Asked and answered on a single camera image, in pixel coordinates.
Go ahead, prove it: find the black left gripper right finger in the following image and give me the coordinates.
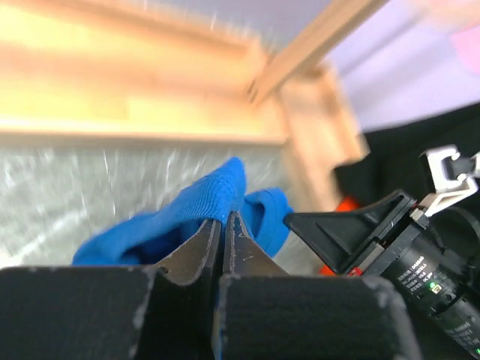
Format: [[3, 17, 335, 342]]
[[223, 211, 287, 277]]

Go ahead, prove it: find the wooden clothes rack right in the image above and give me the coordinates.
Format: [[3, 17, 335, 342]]
[[278, 65, 368, 212]]

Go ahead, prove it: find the wooden clothes rack centre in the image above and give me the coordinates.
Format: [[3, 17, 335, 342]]
[[1, 1, 382, 150]]

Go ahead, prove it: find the orange hanging garment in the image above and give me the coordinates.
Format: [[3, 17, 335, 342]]
[[319, 196, 360, 276]]

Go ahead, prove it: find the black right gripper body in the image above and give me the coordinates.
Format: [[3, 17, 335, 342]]
[[346, 192, 479, 359]]

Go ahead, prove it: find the wooden clothes rack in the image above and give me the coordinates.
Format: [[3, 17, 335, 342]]
[[278, 65, 368, 212], [1, 1, 382, 150]]

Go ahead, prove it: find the black hanging garment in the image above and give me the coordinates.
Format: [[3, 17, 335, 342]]
[[334, 103, 479, 206]]

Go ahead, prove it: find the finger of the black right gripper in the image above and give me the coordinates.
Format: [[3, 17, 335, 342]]
[[283, 191, 409, 274]]

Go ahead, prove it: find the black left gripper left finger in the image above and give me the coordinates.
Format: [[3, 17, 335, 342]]
[[157, 219, 221, 287]]

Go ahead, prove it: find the blue tank top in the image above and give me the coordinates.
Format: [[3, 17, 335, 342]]
[[72, 157, 292, 266]]

